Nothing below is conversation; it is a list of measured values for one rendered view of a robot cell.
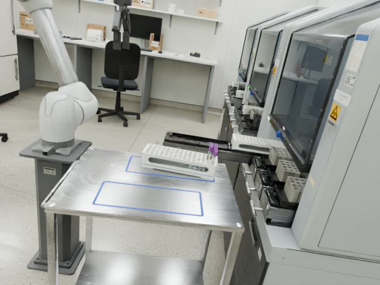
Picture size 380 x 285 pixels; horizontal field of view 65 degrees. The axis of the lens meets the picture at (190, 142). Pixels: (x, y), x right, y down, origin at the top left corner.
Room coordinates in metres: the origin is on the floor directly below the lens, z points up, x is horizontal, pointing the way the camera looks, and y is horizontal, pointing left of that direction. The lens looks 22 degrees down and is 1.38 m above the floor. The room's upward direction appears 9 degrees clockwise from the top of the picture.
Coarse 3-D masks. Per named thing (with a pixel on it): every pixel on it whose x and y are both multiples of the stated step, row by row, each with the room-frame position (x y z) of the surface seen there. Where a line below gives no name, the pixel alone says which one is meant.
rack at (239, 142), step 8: (232, 136) 1.48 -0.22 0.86; (240, 136) 1.49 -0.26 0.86; (248, 136) 1.50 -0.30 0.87; (232, 144) 1.43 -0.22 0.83; (240, 144) 1.51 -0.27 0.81; (248, 144) 1.41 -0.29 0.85; (256, 144) 1.41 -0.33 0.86; (264, 144) 1.42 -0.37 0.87; (272, 144) 1.44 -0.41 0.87; (280, 144) 1.46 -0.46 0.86; (256, 152) 1.41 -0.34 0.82; (264, 152) 1.41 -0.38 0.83
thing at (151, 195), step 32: (96, 160) 1.05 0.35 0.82; (128, 160) 1.10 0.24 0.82; (64, 192) 0.80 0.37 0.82; (96, 192) 0.83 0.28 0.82; (128, 192) 0.86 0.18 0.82; (160, 192) 0.89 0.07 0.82; (192, 192) 0.93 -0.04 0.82; (224, 192) 0.96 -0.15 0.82; (192, 224) 0.75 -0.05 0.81; (224, 224) 0.77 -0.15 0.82; (96, 256) 1.11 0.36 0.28; (128, 256) 1.14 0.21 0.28; (160, 256) 1.18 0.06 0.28
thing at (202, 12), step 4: (200, 8) 4.70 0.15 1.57; (204, 8) 4.70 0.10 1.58; (200, 12) 4.70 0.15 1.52; (204, 12) 4.70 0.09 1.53; (208, 12) 4.70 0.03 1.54; (212, 12) 4.70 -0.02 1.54; (216, 12) 4.70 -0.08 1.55; (200, 16) 4.70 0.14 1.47; (204, 16) 4.70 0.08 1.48; (208, 16) 4.70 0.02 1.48; (212, 16) 4.70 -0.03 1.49; (216, 16) 4.70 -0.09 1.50
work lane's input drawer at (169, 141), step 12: (168, 132) 1.50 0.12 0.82; (156, 144) 1.46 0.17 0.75; (168, 144) 1.39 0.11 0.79; (180, 144) 1.39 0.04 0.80; (192, 144) 1.40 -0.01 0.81; (204, 144) 1.45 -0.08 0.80; (228, 144) 1.46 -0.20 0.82; (228, 156) 1.39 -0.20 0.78; (240, 156) 1.39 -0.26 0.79; (252, 156) 1.39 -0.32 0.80
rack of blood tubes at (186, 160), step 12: (144, 156) 1.06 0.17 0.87; (156, 156) 1.06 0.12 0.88; (168, 156) 1.06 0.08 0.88; (180, 156) 1.09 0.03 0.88; (192, 156) 1.10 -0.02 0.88; (204, 156) 1.12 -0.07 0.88; (216, 156) 1.14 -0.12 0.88; (156, 168) 1.06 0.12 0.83; (168, 168) 1.05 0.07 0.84; (180, 168) 1.05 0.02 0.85; (192, 168) 1.07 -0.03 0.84; (204, 168) 1.08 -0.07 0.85; (216, 168) 1.05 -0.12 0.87
